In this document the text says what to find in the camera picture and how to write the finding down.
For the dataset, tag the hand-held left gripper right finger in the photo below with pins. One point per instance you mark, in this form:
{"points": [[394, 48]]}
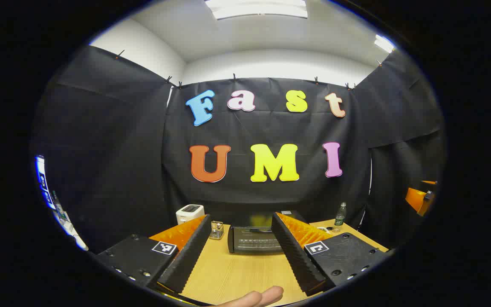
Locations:
{"points": [[294, 256]]}

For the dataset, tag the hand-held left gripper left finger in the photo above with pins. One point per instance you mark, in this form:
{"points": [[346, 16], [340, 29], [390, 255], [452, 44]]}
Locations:
{"points": [[190, 256]]}

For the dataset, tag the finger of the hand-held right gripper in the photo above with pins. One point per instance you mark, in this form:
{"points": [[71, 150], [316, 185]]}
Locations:
{"points": [[416, 197]]}

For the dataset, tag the black electric oven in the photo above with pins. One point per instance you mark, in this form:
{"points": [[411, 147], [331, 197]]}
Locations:
{"points": [[254, 241]]}

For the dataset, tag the white divided seasoning dish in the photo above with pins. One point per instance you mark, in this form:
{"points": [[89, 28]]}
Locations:
{"points": [[324, 229]]}

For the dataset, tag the white toaster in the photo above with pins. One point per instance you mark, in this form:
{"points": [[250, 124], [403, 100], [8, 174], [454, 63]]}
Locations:
{"points": [[189, 212]]}

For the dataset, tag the clear plastic water bottle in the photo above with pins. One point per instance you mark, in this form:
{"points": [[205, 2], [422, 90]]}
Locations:
{"points": [[340, 217]]}

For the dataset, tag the black backdrop cloth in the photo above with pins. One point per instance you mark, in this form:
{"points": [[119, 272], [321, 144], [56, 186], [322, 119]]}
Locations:
{"points": [[100, 149]]}

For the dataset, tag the small ceiling light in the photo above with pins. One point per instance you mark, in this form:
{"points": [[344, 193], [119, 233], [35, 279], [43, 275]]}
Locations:
{"points": [[384, 43]]}

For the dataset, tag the bright lit window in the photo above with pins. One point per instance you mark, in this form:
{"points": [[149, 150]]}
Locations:
{"points": [[43, 179]]}

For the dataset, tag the large ceiling light panel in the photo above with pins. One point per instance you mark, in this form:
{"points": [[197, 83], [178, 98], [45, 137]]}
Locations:
{"points": [[258, 8]]}

